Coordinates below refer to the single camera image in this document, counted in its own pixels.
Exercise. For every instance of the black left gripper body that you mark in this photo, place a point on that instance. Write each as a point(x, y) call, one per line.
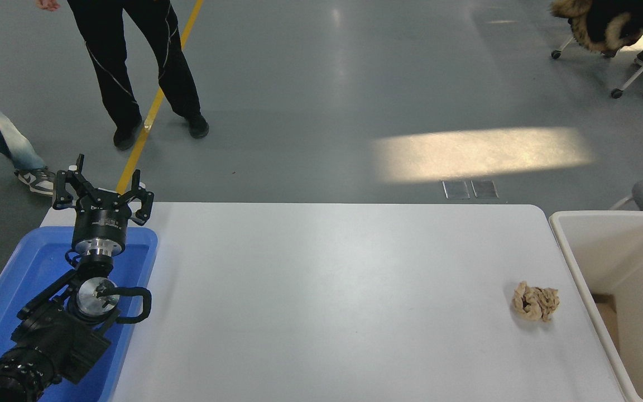
point(100, 220)

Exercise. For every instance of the tan paper ball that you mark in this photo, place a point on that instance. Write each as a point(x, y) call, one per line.
point(534, 301)

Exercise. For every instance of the person's right hand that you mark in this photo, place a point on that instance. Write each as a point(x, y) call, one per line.
point(48, 4)

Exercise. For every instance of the person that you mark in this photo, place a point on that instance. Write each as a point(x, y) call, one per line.
point(109, 56)
point(12, 142)

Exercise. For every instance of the blue plastic tray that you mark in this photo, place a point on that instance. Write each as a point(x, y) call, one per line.
point(31, 262)

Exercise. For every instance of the metal floor plate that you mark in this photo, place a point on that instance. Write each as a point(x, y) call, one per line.
point(456, 190)
point(484, 189)

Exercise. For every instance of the brown cardboard piece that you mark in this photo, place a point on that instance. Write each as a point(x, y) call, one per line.
point(607, 318)

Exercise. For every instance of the large pale bin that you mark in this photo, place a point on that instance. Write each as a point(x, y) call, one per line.
point(634, 268)

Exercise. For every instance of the black fur-trimmed coat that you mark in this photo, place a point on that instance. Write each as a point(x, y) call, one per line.
point(606, 22)

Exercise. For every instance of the white wheeled chair frame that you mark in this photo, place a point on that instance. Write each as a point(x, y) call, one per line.
point(637, 72)

